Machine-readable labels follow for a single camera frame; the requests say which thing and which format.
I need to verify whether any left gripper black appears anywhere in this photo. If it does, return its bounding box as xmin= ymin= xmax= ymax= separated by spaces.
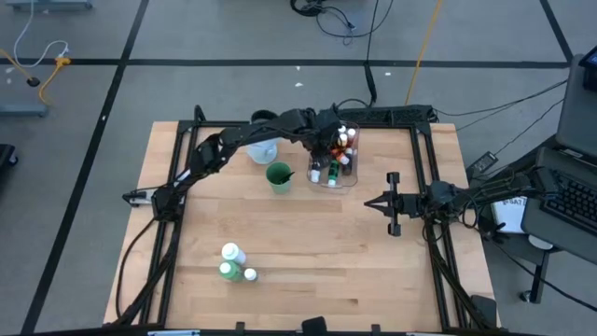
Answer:
xmin=306 ymin=105 xmax=344 ymax=166

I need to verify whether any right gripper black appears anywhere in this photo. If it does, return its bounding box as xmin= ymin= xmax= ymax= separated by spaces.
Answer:
xmin=363 ymin=171 xmax=424 ymax=237

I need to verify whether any clear plastic bin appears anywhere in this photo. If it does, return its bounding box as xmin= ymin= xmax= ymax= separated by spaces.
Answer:
xmin=306 ymin=119 xmax=361 ymax=190

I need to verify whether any black paintbrush silver ferrule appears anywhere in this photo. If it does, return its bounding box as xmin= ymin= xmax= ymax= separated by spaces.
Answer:
xmin=273 ymin=169 xmax=298 ymax=186

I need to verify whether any green plastic cup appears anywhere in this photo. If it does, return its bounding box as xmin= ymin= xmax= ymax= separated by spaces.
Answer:
xmin=265 ymin=161 xmax=296 ymax=196

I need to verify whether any large white paint bottle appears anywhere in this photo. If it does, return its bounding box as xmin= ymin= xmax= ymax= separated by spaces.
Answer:
xmin=220 ymin=242 xmax=247 ymax=265

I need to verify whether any large green paint bottle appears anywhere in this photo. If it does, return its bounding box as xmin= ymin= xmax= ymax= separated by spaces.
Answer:
xmin=217 ymin=260 xmax=244 ymax=283

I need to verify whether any white tilted pitcher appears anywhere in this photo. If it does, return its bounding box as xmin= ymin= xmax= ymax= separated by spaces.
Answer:
xmin=245 ymin=109 xmax=282 ymax=165

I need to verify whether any black perforated box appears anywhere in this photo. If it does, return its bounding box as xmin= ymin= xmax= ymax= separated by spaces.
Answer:
xmin=318 ymin=104 xmax=439 ymax=126

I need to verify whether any black power adapter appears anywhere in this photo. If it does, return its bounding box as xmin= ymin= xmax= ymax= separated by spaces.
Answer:
xmin=465 ymin=149 xmax=501 ymax=182

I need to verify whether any white printed box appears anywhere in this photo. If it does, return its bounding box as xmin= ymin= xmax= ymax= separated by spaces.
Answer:
xmin=491 ymin=195 xmax=529 ymax=234

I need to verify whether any black rounded block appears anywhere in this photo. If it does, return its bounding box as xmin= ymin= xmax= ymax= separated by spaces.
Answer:
xmin=301 ymin=316 xmax=328 ymax=335

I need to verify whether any white round object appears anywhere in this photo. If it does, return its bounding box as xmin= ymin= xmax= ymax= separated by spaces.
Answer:
xmin=527 ymin=233 xmax=555 ymax=252

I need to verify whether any black keyboard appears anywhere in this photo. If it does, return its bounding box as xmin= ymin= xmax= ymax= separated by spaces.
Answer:
xmin=541 ymin=169 xmax=597 ymax=238

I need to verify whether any dark grey desk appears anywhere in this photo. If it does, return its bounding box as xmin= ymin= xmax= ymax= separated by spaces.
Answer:
xmin=475 ymin=134 xmax=597 ymax=304

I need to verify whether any grey desk upper shelf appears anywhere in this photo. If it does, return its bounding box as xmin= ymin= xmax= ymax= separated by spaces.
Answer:
xmin=554 ymin=53 xmax=597 ymax=160

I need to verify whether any large display monitor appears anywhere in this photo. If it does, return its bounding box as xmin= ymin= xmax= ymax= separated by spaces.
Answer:
xmin=579 ymin=45 xmax=597 ymax=92

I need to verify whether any grey cart base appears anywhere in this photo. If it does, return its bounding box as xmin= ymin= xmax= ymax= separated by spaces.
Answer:
xmin=5 ymin=0 xmax=94 ymax=12
xmin=0 ymin=101 xmax=49 ymax=119

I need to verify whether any black caster base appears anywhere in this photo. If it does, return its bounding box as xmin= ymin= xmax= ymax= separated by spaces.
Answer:
xmin=0 ymin=143 xmax=20 ymax=170

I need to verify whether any black hanging cable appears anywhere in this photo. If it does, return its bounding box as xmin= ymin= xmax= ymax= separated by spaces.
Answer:
xmin=363 ymin=0 xmax=382 ymax=109

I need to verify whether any yellow hanging cable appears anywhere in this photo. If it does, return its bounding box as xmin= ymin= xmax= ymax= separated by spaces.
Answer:
xmin=404 ymin=0 xmax=444 ymax=106

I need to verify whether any black floor cable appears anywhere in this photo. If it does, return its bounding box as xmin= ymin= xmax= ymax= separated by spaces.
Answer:
xmin=433 ymin=78 xmax=570 ymax=118

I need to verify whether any black cable tangle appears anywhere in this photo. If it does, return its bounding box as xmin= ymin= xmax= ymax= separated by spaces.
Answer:
xmin=289 ymin=0 xmax=396 ymax=47

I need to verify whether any yellow cable with plug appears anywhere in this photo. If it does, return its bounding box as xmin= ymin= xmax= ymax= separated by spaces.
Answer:
xmin=38 ymin=55 xmax=74 ymax=107

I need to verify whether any white floor cable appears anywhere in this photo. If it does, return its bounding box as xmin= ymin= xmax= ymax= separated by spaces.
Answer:
xmin=12 ymin=0 xmax=71 ymax=70

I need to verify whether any yellow cord black end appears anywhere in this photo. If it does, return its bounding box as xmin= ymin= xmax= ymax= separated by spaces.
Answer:
xmin=0 ymin=46 xmax=42 ymax=89

